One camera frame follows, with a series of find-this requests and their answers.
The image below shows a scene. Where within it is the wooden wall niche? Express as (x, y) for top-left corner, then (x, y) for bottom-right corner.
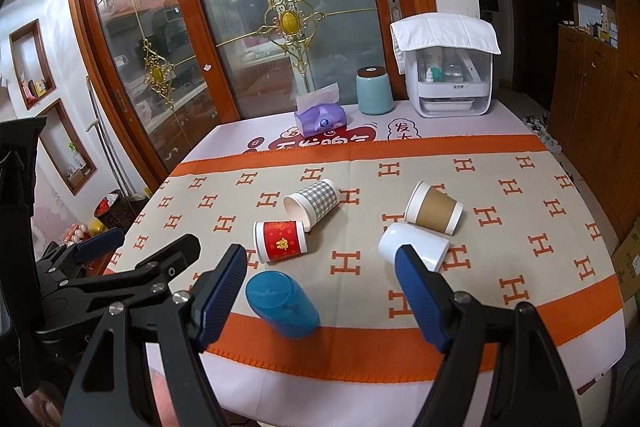
(9, 19), (58, 110)
(39, 98), (98, 196)

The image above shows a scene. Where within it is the dark trash bin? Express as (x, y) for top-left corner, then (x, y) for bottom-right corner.
(94, 189), (133, 231)

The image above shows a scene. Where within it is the blue plastic cup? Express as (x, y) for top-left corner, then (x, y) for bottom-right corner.
(245, 270), (321, 339)

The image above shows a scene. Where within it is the white printed tablecloth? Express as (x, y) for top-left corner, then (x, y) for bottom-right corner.
(100, 99), (629, 414)

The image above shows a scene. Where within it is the orange patterned blanket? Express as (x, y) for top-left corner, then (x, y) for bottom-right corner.
(107, 134), (626, 368)

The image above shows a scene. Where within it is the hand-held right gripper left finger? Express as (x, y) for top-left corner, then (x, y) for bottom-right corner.
(60, 244), (248, 427)

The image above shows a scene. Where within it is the pile of shoes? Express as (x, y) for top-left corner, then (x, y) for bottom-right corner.
(522, 111), (564, 154)

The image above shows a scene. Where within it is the purple tissue pack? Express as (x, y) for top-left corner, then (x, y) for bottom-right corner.
(293, 83), (347, 138)

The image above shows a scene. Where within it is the teal canister with brown lid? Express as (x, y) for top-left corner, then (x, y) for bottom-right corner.
(356, 67), (394, 116)

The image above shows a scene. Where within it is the grey checked paper cup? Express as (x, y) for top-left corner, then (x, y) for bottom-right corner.
(283, 178), (341, 233)

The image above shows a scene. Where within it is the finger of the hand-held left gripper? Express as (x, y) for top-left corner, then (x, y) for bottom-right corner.
(36, 227), (126, 280)
(64, 234), (202, 310)

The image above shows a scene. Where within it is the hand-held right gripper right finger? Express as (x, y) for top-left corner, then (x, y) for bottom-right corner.
(394, 245), (584, 427)

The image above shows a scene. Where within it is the white cup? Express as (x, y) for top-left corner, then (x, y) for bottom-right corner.
(377, 222), (451, 274)

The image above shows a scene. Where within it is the white folded towel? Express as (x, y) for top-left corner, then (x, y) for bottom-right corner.
(390, 13), (502, 76)

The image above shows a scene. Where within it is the white sterilizer box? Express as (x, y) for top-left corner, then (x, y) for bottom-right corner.
(404, 44), (495, 119)

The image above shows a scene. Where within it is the mop pole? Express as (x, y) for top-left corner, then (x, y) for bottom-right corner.
(86, 77), (132, 204)

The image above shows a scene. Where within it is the cardboard box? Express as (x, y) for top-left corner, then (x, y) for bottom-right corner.
(610, 217), (640, 309)

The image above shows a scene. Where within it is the wooden shelf cabinet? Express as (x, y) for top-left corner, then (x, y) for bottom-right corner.
(542, 0), (640, 244)

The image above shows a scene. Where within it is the red paper cup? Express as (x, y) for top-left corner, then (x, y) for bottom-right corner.
(252, 219), (308, 264)

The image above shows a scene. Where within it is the brown sleeved paper cup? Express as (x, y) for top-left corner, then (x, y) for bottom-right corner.
(404, 181), (464, 236)

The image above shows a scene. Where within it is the dark wooden door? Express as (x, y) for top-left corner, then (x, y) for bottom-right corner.
(501, 0), (557, 108)

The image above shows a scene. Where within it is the wooden framed glass sliding door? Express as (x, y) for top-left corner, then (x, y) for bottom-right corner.
(65, 0), (437, 190)

